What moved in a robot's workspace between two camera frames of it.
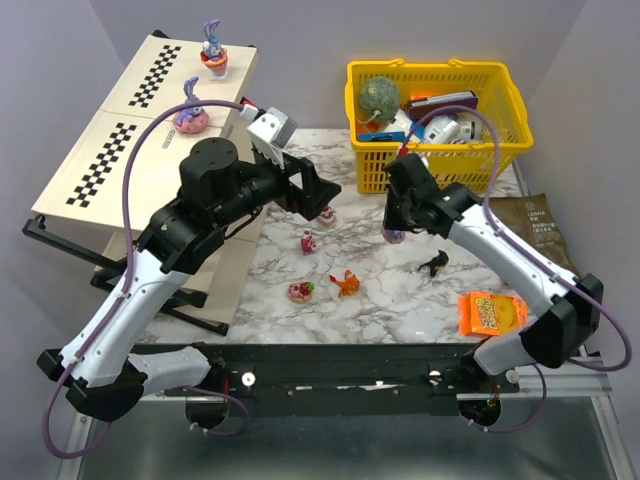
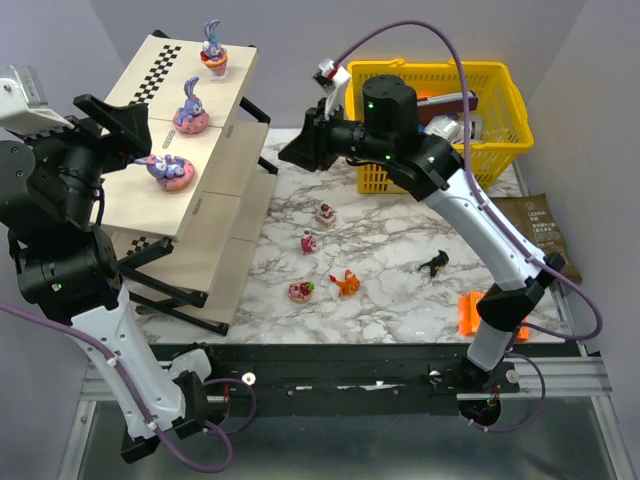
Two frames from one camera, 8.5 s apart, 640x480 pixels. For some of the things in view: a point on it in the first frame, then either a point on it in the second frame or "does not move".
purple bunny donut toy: (192, 120) does not move
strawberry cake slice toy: (328, 217) does not move
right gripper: (396, 211) to (323, 138)
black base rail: (348, 379) does not move
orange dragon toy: (349, 286) does not move
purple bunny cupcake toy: (213, 56) does not move
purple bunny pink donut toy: (393, 236) to (171, 173)
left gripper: (295, 185) to (107, 134)
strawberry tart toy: (300, 291) does not move
